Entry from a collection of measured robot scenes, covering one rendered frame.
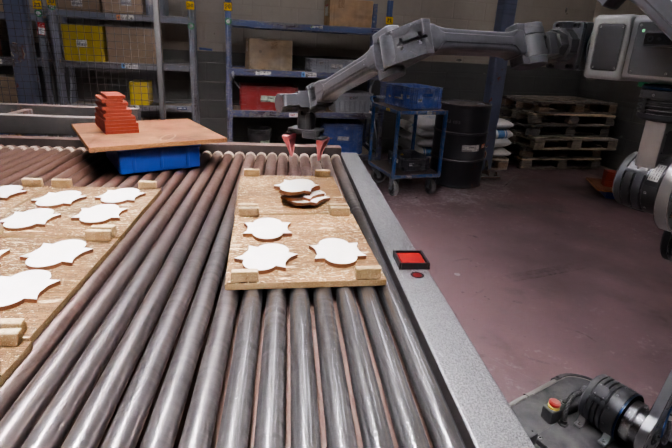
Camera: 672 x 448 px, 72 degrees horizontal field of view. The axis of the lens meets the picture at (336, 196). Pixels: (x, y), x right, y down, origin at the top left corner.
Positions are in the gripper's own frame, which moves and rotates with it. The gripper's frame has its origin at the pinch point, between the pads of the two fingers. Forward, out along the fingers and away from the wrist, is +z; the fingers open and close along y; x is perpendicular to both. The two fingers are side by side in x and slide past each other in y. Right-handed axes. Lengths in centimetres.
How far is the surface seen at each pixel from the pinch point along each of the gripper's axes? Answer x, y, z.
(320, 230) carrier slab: -25.1, 16.7, 13.2
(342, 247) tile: -35.1, 26.7, 11.9
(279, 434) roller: -90, 38, 14
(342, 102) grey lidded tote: 389, -129, 38
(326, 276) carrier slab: -49, 28, 13
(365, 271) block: -46, 36, 11
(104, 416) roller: -97, 14, 15
